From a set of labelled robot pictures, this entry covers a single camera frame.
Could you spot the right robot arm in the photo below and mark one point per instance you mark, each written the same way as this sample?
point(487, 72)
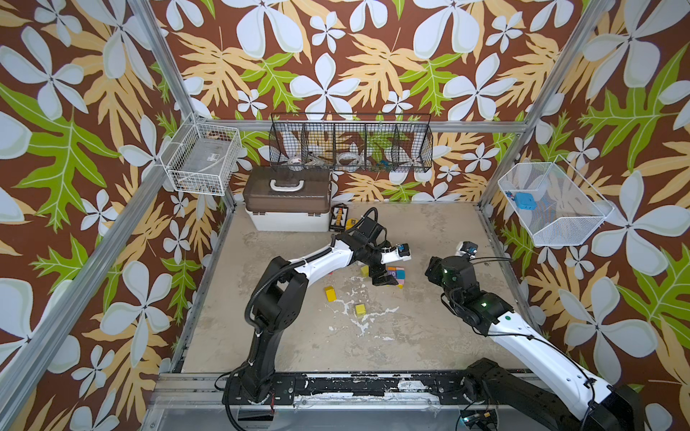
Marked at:
point(574, 398)

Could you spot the black wire wall basket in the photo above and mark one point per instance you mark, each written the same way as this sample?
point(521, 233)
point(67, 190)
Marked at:
point(351, 142)

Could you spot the blue object in basket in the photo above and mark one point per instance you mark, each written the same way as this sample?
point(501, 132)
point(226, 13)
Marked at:
point(524, 201)

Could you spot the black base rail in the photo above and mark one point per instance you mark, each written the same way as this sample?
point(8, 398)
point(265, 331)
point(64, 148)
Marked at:
point(442, 387)

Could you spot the white wire basket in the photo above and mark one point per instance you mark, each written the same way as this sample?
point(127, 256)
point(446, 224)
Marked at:
point(569, 208)
point(201, 157)

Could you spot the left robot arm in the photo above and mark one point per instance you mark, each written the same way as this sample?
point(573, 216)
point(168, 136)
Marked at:
point(280, 293)

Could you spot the white wire basket right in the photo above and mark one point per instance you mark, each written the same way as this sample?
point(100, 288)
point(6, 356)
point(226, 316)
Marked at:
point(569, 208)

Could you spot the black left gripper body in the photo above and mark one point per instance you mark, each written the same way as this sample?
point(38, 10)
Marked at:
point(373, 258)

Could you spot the black charging board yellow connectors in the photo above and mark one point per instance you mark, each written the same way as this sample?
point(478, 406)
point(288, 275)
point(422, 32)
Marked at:
point(338, 218)

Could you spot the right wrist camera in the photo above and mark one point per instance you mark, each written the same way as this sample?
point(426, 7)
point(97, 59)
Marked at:
point(467, 249)

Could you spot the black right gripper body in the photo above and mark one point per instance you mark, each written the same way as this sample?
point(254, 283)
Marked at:
point(434, 269)

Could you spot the white wire basket left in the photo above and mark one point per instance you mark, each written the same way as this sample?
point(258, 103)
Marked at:
point(201, 157)

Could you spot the brown lid white toolbox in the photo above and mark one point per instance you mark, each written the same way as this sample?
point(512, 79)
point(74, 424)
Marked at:
point(281, 200)

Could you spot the yellow wooden block left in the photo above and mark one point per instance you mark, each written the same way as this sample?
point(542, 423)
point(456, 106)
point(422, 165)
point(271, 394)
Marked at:
point(330, 294)

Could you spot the aluminium corner frame post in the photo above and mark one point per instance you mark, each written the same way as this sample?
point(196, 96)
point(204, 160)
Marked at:
point(574, 45)

